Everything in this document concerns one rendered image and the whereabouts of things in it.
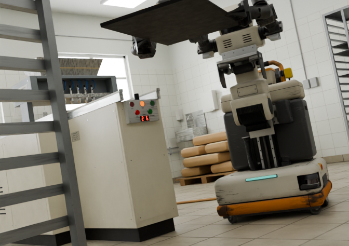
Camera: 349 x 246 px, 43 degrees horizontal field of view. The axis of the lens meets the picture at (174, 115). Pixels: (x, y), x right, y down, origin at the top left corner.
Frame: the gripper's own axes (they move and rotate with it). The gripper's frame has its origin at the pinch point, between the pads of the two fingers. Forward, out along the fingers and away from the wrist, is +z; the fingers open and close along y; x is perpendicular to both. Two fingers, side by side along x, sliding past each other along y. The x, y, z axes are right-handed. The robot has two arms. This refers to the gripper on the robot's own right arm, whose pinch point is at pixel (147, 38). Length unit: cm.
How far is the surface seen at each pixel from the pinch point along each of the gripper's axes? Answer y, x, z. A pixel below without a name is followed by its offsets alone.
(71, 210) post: -62, -51, 56
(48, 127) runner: -38, -53, 55
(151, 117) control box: -29, 20, -76
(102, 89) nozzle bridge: 6, 11, -160
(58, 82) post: -26, -49, 55
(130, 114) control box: -26, 6, -71
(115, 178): -63, -7, -83
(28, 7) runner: -3, -53, 55
